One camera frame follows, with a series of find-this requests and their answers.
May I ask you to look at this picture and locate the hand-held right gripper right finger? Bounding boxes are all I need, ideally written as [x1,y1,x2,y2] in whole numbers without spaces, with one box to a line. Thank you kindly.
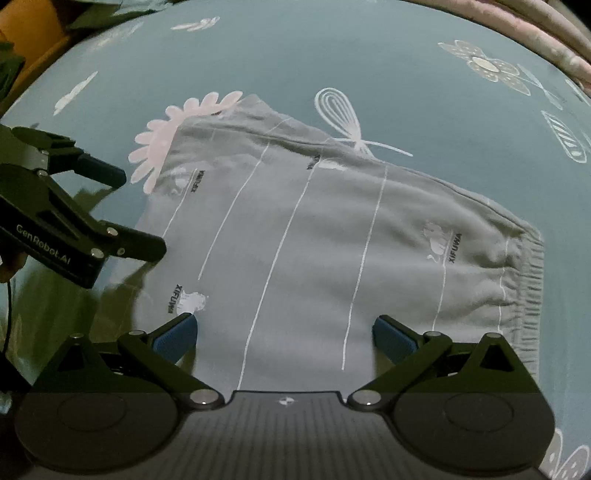
[347,316,532,411]

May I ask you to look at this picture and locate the teal printed bed sheet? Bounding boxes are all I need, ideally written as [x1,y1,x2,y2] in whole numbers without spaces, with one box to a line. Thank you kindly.
[0,0,591,480]

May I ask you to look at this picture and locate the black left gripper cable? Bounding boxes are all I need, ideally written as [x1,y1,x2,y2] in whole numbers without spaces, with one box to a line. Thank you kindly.
[1,279,16,366]

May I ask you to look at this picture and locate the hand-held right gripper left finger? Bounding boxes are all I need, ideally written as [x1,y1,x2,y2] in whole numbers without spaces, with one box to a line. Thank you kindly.
[39,313,223,411]

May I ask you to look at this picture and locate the grey striped pants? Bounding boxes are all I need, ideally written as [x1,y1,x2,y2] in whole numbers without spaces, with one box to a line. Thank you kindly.
[131,92,546,393]

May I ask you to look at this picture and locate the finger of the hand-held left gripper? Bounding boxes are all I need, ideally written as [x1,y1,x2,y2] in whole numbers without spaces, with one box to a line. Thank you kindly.
[10,127,127,187]
[37,171,167,262]

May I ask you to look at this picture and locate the person's left hand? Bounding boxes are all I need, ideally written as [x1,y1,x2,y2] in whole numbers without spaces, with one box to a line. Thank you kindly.
[0,249,26,283]

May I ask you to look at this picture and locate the teal pillow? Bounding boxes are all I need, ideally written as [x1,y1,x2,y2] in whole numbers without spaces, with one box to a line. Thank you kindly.
[60,0,183,33]

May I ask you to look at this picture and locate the wooden headboard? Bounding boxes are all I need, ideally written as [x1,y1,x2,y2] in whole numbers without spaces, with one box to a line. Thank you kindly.
[0,0,70,93]

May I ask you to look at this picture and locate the pink floral quilt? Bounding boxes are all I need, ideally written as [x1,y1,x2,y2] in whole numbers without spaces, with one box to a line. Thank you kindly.
[397,0,591,93]

